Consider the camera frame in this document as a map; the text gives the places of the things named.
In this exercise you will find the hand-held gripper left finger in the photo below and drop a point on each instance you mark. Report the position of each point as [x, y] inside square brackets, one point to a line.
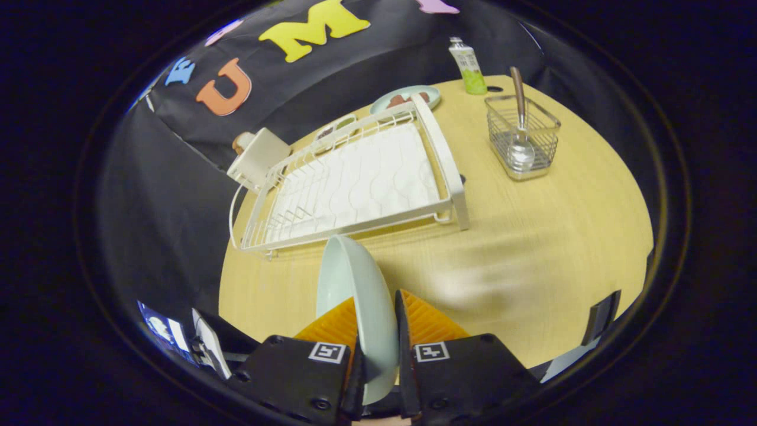
[295, 378]

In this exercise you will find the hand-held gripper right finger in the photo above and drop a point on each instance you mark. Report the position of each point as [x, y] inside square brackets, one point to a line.
[404, 367]

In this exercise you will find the white two-compartment sauce dish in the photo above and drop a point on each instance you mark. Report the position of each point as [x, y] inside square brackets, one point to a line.
[343, 123]

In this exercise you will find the pale green food plate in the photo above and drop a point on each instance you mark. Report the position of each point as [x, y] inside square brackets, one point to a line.
[384, 105]

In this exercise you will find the white flat device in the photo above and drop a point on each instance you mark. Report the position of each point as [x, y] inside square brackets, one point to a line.
[210, 346]

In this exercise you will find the glowing blue screen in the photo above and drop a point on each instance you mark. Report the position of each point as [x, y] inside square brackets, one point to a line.
[162, 331]

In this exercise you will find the white slanted panel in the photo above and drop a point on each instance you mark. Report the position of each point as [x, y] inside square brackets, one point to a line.
[565, 362]

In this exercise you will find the black bar-shaped object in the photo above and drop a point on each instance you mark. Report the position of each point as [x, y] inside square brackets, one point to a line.
[600, 316]

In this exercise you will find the white toaster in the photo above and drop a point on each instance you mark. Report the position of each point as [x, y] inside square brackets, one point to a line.
[260, 157]

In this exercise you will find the brown bread slice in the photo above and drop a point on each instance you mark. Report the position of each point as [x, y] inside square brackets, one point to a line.
[239, 142]

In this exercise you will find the clear bottle with green drink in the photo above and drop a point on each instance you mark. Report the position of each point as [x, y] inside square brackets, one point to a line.
[470, 71]

